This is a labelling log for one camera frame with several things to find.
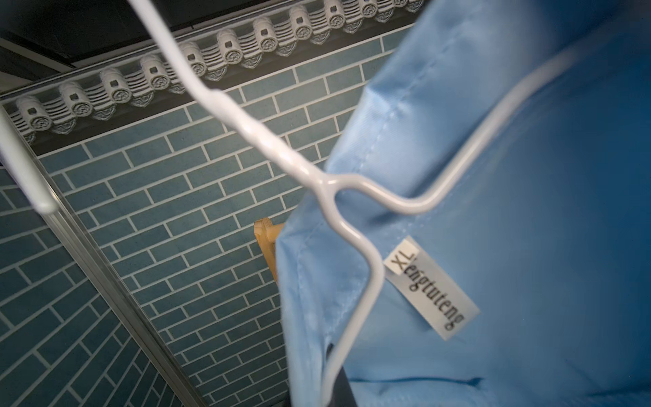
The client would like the white wire hanger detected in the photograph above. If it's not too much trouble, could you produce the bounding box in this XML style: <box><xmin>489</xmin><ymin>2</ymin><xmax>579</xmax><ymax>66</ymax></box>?
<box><xmin>0</xmin><ymin>0</ymin><xmax>581</xmax><ymax>407</ymax></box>

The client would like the light blue shirt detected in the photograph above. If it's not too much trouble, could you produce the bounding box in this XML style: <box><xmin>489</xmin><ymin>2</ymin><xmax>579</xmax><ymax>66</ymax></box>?
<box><xmin>275</xmin><ymin>0</ymin><xmax>651</xmax><ymax>407</ymax></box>

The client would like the wooden clothes rack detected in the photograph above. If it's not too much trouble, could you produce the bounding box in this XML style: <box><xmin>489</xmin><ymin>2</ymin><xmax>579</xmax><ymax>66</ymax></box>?
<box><xmin>254</xmin><ymin>217</ymin><xmax>284</xmax><ymax>283</ymax></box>

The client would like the white XL brand label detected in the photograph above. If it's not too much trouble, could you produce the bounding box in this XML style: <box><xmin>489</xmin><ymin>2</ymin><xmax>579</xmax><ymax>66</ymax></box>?
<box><xmin>383</xmin><ymin>236</ymin><xmax>480</xmax><ymax>341</ymax></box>

